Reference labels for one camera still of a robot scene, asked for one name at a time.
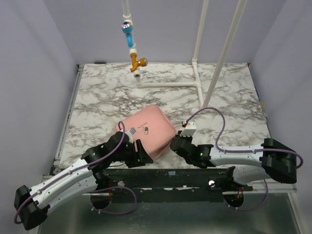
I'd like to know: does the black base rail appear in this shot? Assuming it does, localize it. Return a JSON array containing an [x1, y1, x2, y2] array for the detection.
[[98, 167, 241, 203]]

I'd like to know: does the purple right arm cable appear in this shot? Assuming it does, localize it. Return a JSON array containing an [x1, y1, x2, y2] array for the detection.
[[182, 107, 304, 212]]

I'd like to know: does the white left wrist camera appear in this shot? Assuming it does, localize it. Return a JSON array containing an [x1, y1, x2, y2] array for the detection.
[[125, 127, 136, 143]]

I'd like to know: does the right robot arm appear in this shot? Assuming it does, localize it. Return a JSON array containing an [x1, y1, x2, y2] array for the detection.
[[170, 135, 298, 191]]

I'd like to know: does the orange brass faucet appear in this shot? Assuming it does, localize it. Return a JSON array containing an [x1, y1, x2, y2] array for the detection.
[[130, 53, 148, 73]]

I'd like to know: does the white PVC pipe frame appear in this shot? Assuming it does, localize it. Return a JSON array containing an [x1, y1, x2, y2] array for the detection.
[[122, 0, 247, 108]]

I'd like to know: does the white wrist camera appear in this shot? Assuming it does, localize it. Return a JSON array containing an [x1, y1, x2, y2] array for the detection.
[[125, 127, 136, 143], [180, 119, 196, 137]]

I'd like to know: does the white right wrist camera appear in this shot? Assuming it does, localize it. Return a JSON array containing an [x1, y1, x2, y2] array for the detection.
[[180, 119, 196, 137]]

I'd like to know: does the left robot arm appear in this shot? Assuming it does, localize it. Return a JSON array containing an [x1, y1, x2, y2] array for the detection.
[[14, 132, 153, 230]]

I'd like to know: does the pink medicine kit case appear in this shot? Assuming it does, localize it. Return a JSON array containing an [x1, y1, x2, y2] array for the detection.
[[122, 105, 176, 160]]

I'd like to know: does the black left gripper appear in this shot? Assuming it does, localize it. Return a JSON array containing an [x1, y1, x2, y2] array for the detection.
[[112, 139, 153, 168]]

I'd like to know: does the blue valve handle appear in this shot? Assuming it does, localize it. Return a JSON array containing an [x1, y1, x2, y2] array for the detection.
[[121, 21, 134, 48]]

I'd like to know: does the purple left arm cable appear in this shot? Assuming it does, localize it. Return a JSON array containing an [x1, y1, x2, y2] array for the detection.
[[14, 121, 137, 225]]

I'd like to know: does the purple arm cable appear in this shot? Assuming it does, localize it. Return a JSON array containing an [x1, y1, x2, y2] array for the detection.
[[182, 107, 304, 212], [14, 121, 137, 225]]

